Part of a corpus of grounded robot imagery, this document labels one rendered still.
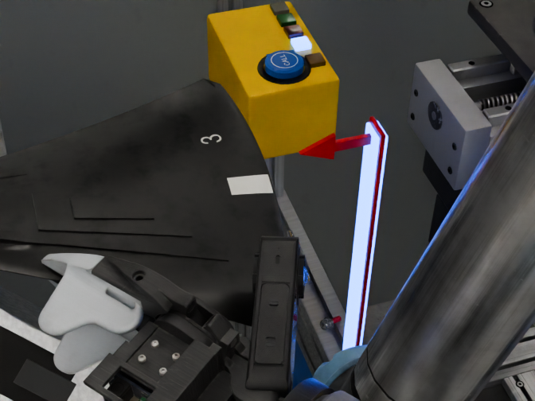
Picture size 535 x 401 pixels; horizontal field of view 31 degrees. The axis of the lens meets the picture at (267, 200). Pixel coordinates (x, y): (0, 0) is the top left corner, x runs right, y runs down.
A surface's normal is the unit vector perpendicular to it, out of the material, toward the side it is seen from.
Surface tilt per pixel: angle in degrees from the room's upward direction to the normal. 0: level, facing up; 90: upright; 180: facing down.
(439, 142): 90
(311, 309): 0
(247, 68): 0
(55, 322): 6
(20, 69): 90
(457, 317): 77
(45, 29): 90
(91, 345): 10
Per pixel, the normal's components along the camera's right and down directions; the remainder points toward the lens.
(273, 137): 0.31, 0.66
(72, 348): -0.08, -0.62
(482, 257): -0.62, 0.31
